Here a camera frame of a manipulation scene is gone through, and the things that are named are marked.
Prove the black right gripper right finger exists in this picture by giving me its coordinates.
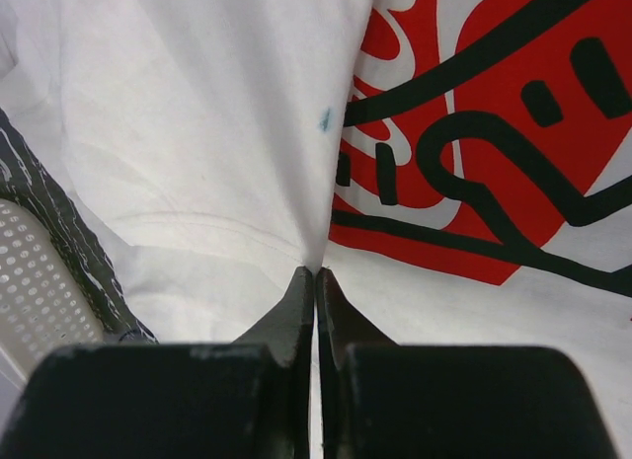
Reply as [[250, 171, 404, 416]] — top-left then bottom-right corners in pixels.
[[315, 269, 617, 458]]

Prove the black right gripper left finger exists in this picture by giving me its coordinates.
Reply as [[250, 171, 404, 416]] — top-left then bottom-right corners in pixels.
[[9, 267, 314, 458]]

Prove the white Coca-Cola print t-shirt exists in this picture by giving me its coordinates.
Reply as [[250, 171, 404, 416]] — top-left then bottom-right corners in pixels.
[[1, 0, 631, 458]]

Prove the white perforated plastic basket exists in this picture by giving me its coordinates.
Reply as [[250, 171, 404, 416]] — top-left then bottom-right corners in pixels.
[[1, 199, 105, 387]]

